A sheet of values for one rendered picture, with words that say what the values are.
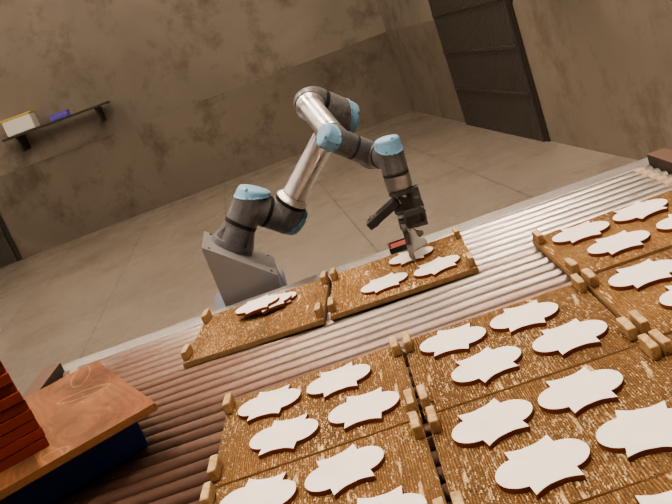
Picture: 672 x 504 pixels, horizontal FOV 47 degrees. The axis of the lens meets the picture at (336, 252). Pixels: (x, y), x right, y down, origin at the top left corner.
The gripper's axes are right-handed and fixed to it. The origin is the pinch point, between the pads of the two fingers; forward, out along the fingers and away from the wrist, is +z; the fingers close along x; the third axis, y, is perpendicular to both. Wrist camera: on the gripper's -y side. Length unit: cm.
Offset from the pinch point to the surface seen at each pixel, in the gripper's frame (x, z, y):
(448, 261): -16.6, -0.6, 9.4
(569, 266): -50, -3, 34
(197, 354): -22, 5, -64
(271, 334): -25.0, 3.4, -41.7
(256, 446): -86, 2, -38
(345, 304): -20.8, 2.1, -20.6
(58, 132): 956, -34, -463
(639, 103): 325, 41, 180
